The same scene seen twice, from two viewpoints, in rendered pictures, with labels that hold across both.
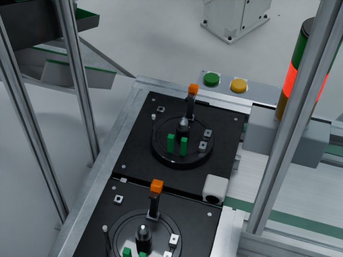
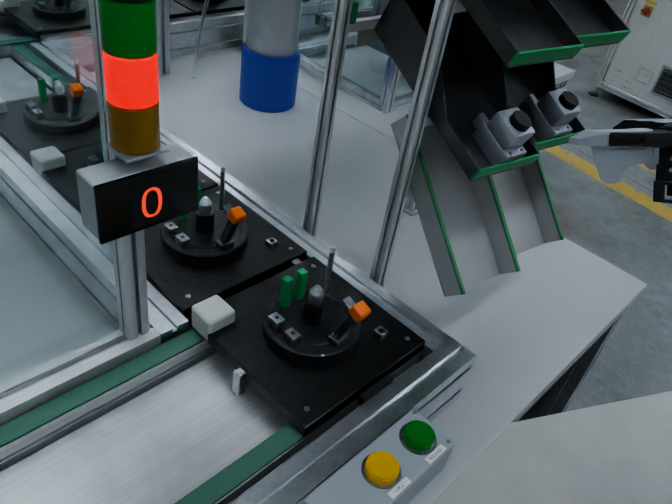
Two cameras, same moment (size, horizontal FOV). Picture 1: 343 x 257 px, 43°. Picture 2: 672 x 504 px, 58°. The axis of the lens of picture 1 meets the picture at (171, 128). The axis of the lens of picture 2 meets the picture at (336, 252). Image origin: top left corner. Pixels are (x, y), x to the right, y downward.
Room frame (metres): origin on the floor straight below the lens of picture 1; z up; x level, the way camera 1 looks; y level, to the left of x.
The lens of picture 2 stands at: (0.84, -0.59, 1.59)
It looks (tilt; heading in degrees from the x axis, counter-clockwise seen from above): 37 degrees down; 113
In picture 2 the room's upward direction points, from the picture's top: 11 degrees clockwise
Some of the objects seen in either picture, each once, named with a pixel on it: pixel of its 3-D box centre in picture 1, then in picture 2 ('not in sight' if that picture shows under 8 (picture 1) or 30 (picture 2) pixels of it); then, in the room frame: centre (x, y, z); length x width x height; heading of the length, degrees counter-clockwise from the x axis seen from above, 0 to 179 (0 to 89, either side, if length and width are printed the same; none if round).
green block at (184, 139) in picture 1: (183, 146); (285, 292); (0.53, -0.03, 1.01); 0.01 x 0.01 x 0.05; 74
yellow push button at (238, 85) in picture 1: (238, 86); (381, 469); (0.76, -0.16, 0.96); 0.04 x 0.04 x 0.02
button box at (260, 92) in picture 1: (237, 95); (376, 484); (0.76, -0.16, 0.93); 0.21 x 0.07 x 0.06; 74
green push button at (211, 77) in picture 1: (211, 80); (418, 437); (0.78, -0.10, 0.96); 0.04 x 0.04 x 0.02
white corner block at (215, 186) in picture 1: (215, 190); (212, 317); (0.46, -0.09, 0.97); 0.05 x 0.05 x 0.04; 74
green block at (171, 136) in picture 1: (170, 143); (300, 284); (0.54, 0.00, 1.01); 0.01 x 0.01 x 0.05; 74
